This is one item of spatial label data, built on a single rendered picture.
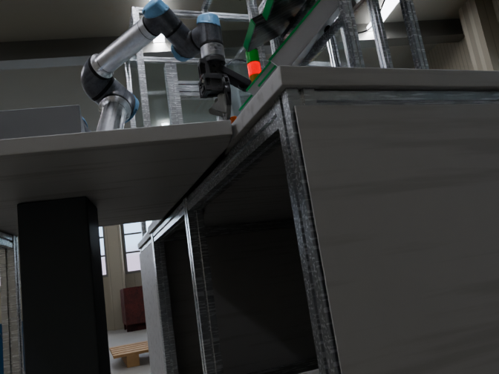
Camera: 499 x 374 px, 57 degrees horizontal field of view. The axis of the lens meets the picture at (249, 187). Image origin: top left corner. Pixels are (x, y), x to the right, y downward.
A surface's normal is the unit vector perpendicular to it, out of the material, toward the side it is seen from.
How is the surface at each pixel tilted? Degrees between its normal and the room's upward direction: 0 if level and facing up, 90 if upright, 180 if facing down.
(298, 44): 90
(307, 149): 90
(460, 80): 90
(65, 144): 90
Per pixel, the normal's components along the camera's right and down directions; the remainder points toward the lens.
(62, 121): 0.14, -0.22
